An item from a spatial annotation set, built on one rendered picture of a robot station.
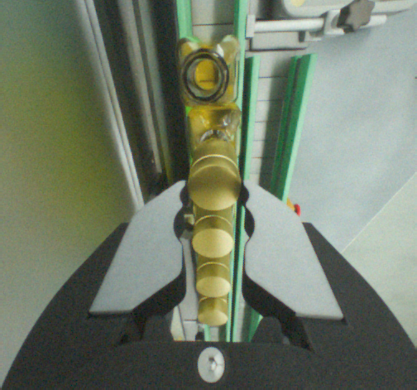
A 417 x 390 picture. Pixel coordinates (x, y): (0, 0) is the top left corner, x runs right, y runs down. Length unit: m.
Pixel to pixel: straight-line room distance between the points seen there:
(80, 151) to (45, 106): 0.05
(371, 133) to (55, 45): 0.66
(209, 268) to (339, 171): 0.56
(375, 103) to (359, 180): 0.22
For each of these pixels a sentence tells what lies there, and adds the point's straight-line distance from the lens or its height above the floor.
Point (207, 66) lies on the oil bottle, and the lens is 0.20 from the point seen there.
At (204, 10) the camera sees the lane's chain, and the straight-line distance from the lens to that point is 0.40.
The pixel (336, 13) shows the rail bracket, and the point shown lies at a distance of 0.34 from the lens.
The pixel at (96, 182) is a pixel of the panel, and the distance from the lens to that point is 0.25.
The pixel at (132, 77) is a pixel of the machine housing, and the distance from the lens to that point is 0.46.
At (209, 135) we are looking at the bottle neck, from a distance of 0.17.
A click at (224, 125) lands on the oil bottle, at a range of 0.19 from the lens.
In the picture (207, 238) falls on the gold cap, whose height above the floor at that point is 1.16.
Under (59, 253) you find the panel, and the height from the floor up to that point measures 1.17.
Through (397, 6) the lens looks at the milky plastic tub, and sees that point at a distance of 0.52.
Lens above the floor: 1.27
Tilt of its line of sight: 59 degrees down
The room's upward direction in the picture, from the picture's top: 176 degrees counter-clockwise
